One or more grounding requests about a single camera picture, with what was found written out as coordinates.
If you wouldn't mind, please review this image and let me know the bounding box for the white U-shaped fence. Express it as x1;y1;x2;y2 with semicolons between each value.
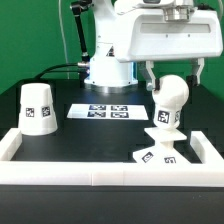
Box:
0;128;224;187

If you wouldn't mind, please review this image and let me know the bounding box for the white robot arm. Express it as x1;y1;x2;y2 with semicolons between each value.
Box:
85;0;223;92

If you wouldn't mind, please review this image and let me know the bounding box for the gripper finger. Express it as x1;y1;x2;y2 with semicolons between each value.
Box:
139;61;159;91
186;58;204;87

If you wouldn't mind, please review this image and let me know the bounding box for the white lamp shade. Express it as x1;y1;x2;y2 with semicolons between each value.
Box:
18;83;58;136

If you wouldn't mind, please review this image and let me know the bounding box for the white lamp base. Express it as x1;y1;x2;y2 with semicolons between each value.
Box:
132;127;189;165

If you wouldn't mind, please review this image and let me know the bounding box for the black cable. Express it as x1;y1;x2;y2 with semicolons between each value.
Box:
34;61;91;80

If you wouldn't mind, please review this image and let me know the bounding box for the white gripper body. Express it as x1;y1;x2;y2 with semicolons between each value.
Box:
114;0;223;62

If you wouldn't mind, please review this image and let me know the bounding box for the white marker sheet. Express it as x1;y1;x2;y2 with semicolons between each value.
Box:
67;104;148;120

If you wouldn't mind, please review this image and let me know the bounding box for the white lamp bulb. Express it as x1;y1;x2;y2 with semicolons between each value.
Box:
152;75;189;130

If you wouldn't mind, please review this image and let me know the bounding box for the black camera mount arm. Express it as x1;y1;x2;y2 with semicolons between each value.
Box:
70;0;92;62

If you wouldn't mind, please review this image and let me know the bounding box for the white cable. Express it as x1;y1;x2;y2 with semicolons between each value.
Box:
57;0;71;80

